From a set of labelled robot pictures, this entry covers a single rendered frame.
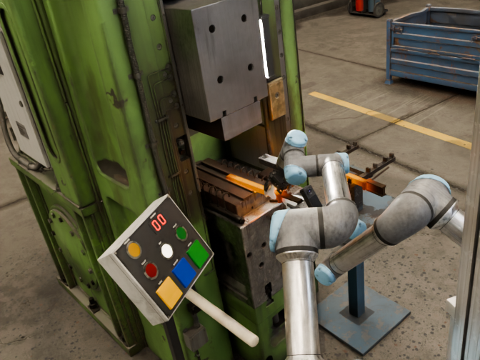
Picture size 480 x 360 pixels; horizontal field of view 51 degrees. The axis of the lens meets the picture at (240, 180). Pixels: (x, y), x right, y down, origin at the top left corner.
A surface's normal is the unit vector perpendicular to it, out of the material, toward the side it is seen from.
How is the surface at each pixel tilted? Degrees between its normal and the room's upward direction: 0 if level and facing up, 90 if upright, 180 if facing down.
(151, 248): 60
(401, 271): 0
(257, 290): 90
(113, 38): 90
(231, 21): 90
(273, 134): 90
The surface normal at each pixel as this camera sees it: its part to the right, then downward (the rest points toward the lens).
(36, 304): -0.14, -0.86
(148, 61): 0.67, 0.29
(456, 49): -0.77, 0.39
